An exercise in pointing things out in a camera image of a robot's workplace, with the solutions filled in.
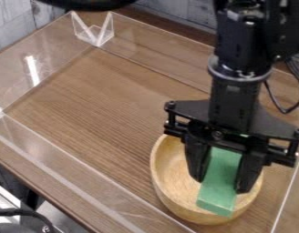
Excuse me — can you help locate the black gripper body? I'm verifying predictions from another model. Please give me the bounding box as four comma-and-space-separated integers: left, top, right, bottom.
162, 54, 299, 168

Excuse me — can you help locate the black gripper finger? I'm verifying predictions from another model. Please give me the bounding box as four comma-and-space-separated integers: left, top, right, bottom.
234, 150, 265, 194
184, 142, 210, 183

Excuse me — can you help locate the green rectangular block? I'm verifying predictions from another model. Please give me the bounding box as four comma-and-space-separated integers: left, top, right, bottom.
196, 147, 240, 218

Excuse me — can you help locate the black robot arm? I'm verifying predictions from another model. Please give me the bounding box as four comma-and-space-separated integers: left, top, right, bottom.
164, 0, 299, 194

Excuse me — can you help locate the brown wooden bowl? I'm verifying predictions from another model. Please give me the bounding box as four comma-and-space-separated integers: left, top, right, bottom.
149, 135, 263, 226

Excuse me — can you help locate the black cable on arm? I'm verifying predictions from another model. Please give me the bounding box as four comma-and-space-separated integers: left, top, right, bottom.
263, 57, 299, 116

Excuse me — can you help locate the clear acrylic tray wall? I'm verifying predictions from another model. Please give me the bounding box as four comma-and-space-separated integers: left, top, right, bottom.
0, 15, 299, 233

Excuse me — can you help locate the clear acrylic corner bracket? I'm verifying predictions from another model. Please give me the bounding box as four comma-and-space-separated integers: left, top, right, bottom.
70, 11, 114, 47

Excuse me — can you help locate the black metal table frame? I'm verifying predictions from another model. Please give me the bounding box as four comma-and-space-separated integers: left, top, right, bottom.
0, 166, 89, 233

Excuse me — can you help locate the black cable lower left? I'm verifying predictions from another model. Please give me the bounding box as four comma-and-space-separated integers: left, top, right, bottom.
0, 208, 51, 233

